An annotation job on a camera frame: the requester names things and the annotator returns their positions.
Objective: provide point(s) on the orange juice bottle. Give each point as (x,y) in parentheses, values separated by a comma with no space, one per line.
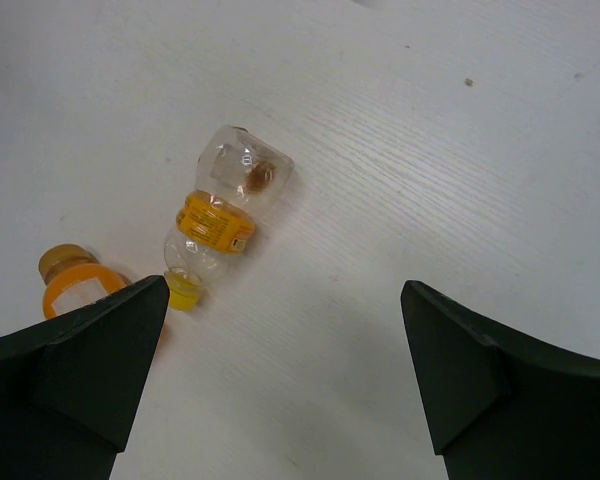
(75,278)

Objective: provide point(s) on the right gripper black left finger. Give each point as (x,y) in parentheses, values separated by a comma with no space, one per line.
(70,387)

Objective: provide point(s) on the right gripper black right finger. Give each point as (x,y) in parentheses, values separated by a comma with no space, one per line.
(500,404)

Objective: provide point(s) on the clear bottle yellow cap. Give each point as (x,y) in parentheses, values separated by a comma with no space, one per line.
(238,179)

